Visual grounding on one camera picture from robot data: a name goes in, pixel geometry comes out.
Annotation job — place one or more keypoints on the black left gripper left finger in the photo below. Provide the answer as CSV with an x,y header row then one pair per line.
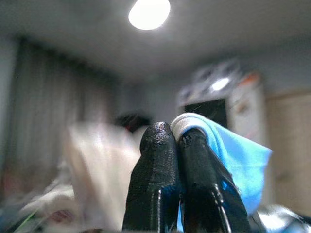
x,y
155,170

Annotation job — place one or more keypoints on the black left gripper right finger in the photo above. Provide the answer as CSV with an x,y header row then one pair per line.
x,y
201,182

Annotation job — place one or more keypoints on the light blue cloth white hem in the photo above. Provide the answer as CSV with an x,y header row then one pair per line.
x,y
243,157

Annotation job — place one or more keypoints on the light wooden door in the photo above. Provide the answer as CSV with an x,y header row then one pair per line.
x,y
289,145

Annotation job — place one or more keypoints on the grey window curtain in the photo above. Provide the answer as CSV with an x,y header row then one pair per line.
x,y
53,109

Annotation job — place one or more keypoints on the round ceiling lamp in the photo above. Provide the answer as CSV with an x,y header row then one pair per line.
x,y
149,13

